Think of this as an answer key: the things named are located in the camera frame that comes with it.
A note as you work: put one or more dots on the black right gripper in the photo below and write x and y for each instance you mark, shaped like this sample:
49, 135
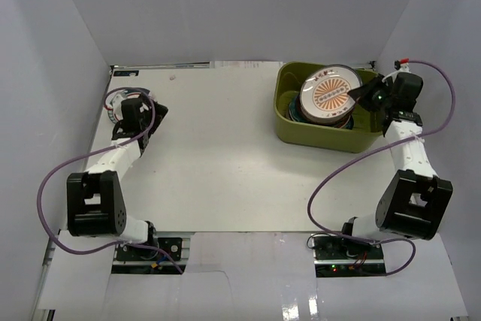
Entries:
362, 93

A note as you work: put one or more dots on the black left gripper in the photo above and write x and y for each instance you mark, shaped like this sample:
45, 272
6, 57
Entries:
155, 121

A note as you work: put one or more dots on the red rimmed beige plate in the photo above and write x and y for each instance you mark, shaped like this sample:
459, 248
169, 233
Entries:
345, 123

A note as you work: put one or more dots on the white orange sunburst plate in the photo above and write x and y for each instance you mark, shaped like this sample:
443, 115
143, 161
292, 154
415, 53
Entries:
324, 95

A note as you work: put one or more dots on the white green rimmed plate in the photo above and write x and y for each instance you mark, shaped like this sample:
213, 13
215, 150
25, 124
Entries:
130, 93

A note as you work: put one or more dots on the teal scalloped plate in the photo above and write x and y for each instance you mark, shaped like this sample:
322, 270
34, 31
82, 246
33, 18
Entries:
292, 112

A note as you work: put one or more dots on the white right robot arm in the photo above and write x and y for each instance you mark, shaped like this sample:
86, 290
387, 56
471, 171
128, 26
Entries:
416, 199

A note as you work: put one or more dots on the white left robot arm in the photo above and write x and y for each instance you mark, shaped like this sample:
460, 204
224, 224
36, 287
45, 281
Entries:
95, 202

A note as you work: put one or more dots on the olive green plastic bin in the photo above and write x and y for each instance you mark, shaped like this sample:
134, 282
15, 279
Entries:
367, 127

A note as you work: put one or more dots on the blue label sticker left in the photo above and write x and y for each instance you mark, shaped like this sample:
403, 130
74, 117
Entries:
126, 73

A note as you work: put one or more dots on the white papers at back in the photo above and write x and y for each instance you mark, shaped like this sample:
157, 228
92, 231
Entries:
246, 64

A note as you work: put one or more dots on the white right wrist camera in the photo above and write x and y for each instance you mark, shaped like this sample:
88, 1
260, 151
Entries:
402, 66

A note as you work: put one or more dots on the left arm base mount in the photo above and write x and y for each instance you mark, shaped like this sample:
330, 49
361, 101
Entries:
171, 260

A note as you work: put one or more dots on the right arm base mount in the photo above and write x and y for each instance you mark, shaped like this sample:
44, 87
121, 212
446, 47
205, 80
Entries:
338, 257

